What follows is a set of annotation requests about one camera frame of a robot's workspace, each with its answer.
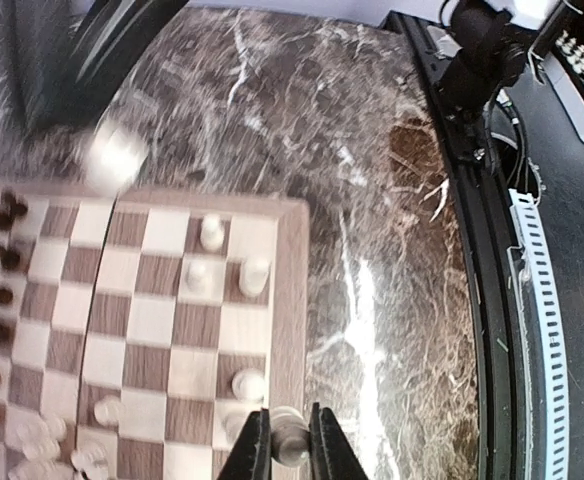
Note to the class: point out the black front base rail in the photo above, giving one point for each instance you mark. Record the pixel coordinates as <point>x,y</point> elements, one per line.
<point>473,158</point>

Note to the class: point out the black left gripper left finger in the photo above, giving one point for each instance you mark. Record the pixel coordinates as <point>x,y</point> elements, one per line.
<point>250,457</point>

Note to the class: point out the white pawn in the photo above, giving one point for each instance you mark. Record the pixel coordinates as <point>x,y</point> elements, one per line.
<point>212,233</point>
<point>290,437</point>

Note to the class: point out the white chess knight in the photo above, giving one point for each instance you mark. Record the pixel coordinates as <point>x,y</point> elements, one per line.
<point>197,276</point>

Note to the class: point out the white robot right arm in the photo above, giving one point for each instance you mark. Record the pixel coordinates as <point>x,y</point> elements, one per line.
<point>492,54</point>

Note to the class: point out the white cable duct strip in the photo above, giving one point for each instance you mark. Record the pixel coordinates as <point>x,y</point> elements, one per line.
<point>545,373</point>

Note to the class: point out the wooden chess board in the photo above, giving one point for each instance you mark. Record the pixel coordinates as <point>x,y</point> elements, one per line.
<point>102,343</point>

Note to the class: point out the white chess king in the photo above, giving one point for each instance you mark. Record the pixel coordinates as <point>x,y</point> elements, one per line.
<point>249,385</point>

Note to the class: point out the white chess rook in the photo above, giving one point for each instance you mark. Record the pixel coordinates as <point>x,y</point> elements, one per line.
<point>253,276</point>

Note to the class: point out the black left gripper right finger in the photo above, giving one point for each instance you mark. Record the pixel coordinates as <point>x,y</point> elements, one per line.
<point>331,456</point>

